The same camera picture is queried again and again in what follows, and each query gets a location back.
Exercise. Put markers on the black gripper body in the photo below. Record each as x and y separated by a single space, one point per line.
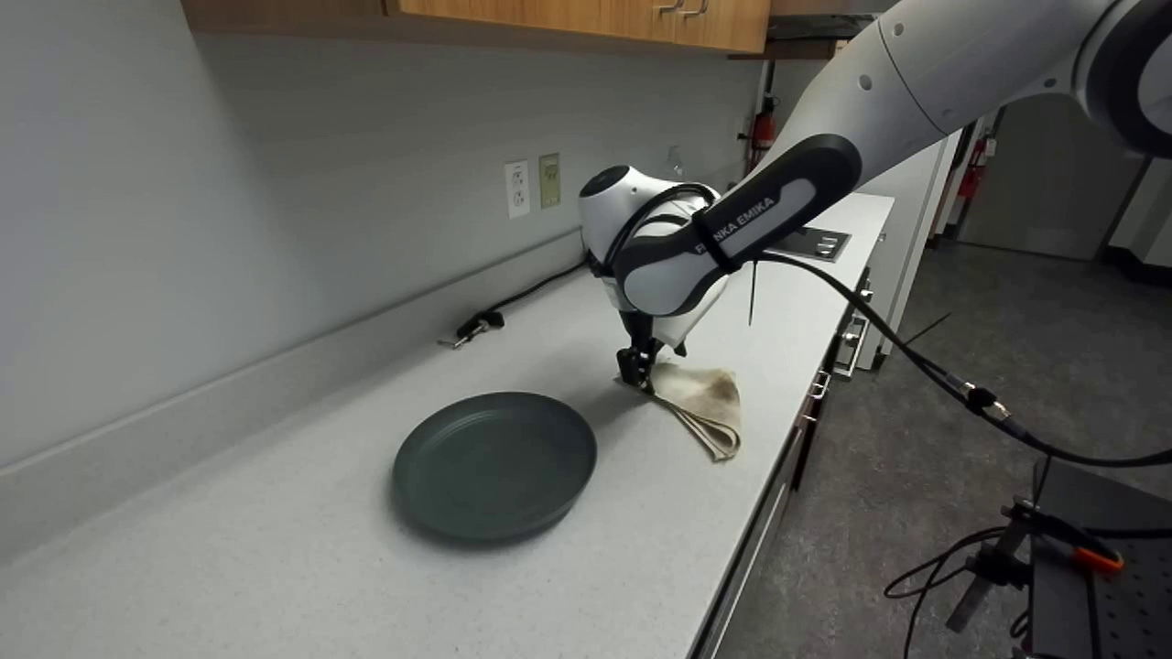
644 335

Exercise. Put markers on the beige stained cloth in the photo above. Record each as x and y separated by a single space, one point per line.
707 398

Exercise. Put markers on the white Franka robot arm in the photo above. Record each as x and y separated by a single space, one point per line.
903 85

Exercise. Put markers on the steel countertop sink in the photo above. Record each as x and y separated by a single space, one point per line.
823 242

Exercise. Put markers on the dark green plate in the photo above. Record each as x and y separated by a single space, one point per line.
493 468

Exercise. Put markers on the red fire extinguisher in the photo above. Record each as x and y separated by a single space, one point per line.
765 121
972 171

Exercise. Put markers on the black perforated side table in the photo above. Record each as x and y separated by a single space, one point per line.
1101 586

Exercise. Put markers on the beige wall switch plate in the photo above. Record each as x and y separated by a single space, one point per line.
550 181

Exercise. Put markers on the white wall outlet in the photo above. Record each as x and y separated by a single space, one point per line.
517 188

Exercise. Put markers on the wooden wall cabinet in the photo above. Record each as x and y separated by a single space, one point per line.
574 21

